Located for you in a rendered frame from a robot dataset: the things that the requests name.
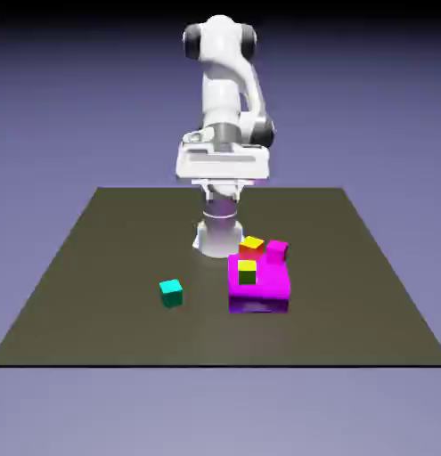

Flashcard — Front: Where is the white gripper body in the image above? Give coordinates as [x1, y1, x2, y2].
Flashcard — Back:
[175, 140, 271, 187]

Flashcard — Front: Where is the small orange cube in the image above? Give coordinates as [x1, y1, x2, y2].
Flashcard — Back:
[238, 235, 266, 262]

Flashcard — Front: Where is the small magenta cube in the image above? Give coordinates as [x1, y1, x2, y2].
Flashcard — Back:
[265, 239, 291, 267]

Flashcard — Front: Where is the small yellow cube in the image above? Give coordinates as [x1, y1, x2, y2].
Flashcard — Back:
[237, 259, 258, 287]

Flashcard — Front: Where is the small teal cube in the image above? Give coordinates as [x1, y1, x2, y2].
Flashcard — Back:
[158, 278, 184, 310]

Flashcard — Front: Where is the large magenta box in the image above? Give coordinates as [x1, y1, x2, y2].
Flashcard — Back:
[227, 250, 291, 315]

